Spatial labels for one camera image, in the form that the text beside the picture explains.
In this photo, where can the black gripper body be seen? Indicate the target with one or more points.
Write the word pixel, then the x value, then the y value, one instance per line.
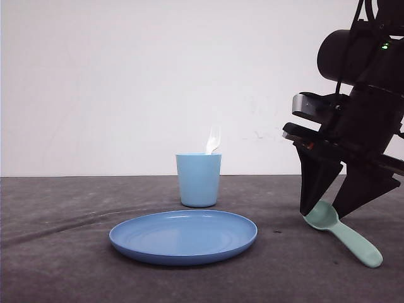
pixel 359 133

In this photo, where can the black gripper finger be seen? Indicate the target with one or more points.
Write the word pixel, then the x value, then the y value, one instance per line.
pixel 362 186
pixel 317 175

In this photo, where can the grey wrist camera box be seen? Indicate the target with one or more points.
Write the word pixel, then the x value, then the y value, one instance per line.
pixel 317 108

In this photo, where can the blue plastic plate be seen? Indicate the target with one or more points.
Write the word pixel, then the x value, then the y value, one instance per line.
pixel 184 237

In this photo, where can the mint green plastic spoon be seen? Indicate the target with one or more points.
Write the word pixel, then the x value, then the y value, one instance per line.
pixel 324 217

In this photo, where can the white plastic fork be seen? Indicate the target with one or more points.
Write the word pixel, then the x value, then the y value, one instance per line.
pixel 214 140

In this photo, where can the light blue plastic cup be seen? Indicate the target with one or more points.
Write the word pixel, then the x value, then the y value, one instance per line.
pixel 199 177

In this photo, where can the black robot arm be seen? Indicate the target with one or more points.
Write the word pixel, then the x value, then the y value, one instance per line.
pixel 370 52

